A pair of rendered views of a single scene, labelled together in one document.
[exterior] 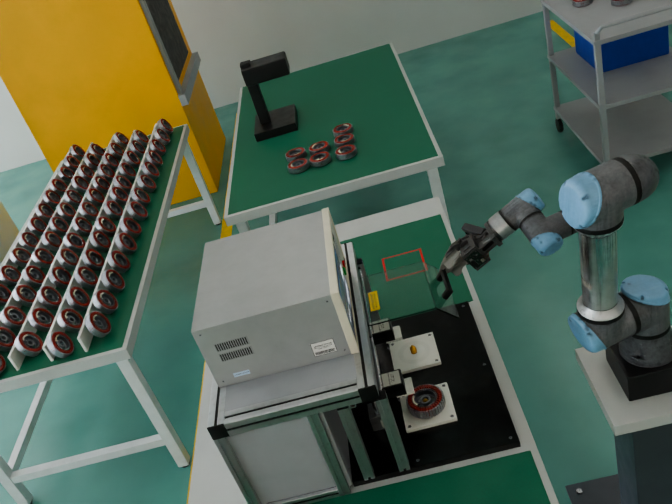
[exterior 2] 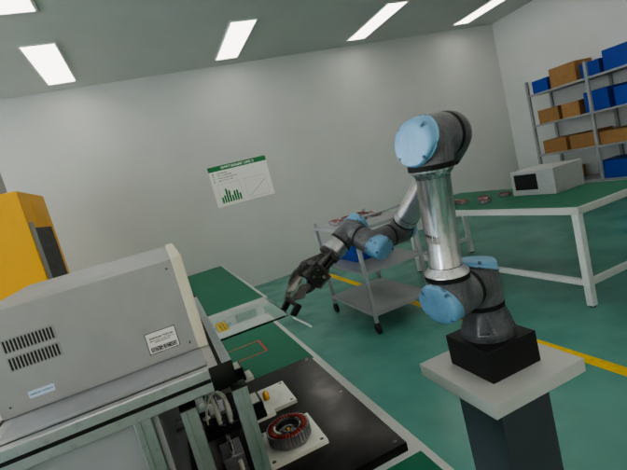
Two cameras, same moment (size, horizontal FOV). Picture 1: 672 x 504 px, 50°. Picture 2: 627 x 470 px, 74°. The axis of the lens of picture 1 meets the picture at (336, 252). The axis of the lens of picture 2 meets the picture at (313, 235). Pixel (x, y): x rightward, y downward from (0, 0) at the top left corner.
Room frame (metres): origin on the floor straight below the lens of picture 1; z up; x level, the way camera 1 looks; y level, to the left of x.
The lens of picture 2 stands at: (0.57, 0.15, 1.41)
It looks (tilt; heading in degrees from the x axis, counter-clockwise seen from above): 8 degrees down; 334
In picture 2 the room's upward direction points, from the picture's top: 15 degrees counter-clockwise
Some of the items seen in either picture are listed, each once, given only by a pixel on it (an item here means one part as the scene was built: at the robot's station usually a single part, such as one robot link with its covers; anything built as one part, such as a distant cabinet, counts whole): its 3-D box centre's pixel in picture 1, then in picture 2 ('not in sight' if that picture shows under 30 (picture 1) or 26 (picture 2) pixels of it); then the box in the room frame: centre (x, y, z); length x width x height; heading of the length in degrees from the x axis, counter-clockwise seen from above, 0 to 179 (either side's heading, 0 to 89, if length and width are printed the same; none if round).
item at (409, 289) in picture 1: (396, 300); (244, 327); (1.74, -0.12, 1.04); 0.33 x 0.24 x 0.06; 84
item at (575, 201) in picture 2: not in sight; (508, 235); (3.34, -3.22, 0.38); 2.20 x 0.90 x 0.75; 174
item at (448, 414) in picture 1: (427, 406); (291, 439); (1.54, -0.11, 0.78); 0.15 x 0.15 x 0.01; 84
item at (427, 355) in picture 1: (414, 353); (267, 400); (1.78, -0.14, 0.78); 0.15 x 0.15 x 0.01; 84
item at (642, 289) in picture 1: (643, 303); (477, 279); (1.42, -0.73, 1.01); 0.13 x 0.12 x 0.14; 100
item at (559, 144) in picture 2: not in sight; (564, 143); (4.88, -6.78, 0.89); 0.42 x 0.40 x 0.21; 172
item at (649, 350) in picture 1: (647, 334); (485, 316); (1.43, -0.73, 0.89); 0.15 x 0.15 x 0.10
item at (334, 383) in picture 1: (290, 328); (124, 358); (1.70, 0.20, 1.09); 0.68 x 0.44 x 0.05; 174
